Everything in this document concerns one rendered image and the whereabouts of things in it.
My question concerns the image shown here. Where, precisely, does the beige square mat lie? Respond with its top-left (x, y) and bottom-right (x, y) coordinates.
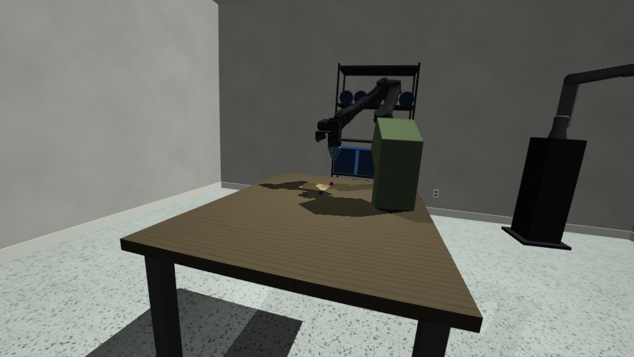
top-left (298, 183), bottom-right (330, 192)

